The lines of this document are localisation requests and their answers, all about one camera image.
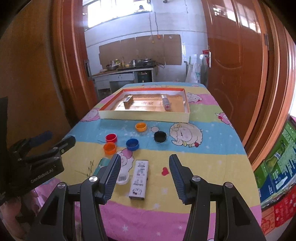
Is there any floral patterned lighter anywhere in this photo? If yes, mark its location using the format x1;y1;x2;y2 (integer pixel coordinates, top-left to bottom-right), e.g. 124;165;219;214
161;95;171;111

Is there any white plastic bag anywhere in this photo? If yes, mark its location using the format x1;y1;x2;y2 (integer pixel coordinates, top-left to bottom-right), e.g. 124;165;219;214
185;63;201;84

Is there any grey kitchen desk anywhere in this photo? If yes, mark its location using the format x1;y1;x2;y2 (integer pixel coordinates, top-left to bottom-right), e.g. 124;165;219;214
93;66;158;100

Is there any orange shallow cardboard box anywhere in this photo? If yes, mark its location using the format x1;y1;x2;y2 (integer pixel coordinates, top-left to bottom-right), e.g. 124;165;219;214
99;87;190;123

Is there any brown wooden door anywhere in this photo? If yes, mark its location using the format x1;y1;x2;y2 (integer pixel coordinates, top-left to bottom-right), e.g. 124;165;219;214
202;1;295;169

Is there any black bottle cap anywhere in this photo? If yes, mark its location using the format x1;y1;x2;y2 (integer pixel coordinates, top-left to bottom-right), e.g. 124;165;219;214
154;131;167;143

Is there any blue bottle cap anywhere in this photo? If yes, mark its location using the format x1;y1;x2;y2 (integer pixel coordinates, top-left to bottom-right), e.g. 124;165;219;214
126;138;139;152

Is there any orange bottle cap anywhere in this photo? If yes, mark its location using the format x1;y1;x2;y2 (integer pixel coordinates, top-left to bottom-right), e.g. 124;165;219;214
103;142;116;155

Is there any person's left hand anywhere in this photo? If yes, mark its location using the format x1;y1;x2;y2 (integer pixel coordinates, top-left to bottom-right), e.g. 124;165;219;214
1;197;30;240

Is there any clear plastic cap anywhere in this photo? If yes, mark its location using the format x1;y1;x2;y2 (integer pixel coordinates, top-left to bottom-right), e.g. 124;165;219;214
116;172;130;185

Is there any red carton box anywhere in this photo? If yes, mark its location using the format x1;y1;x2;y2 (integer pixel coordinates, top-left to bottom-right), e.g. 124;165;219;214
261;185;295;235

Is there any red bottle cap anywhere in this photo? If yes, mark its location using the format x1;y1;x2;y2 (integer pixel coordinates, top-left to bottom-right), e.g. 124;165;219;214
105;133;117;143

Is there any white cartoon lighter box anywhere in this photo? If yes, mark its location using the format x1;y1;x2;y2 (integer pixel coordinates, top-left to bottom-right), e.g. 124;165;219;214
129;160;149;200

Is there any green blue carton box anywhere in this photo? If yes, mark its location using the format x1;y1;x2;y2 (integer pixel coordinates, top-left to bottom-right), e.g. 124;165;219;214
254;120;295;208

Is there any black gas stove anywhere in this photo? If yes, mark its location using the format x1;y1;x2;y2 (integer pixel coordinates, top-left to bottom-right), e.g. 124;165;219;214
135;59;156;68

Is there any yellow-orange bottle cap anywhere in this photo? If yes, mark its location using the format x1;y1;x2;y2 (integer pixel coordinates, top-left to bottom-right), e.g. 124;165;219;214
135;122;147;133

